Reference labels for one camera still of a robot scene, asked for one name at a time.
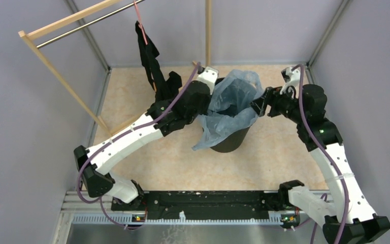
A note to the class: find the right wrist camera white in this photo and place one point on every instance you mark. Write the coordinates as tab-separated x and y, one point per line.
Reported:
291	76

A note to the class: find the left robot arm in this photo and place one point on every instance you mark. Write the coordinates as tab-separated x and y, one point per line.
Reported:
94	164

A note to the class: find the pink clothes hanger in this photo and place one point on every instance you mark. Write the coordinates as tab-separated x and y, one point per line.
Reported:
140	22

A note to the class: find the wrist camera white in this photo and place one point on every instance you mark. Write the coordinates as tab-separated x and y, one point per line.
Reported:
291	76
208	77

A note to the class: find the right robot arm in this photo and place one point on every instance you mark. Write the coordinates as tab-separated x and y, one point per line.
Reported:
347	217

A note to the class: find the wooden clothes rack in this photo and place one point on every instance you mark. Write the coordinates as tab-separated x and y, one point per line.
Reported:
180	30

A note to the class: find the blue plastic trash bag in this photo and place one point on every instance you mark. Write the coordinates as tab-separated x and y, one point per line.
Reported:
229	109

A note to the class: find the black trash bin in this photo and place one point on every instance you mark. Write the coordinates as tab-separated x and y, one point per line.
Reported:
232	142

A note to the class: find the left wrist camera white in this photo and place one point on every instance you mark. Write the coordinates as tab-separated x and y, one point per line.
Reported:
208	77

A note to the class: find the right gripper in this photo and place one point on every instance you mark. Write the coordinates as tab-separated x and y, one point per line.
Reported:
272	96

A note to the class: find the black garment on hanger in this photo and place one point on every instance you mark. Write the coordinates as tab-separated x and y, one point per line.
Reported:
164	88

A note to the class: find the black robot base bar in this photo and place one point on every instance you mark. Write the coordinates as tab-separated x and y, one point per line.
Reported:
211	206

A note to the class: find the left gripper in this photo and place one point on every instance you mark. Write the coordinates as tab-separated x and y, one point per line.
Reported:
204	111

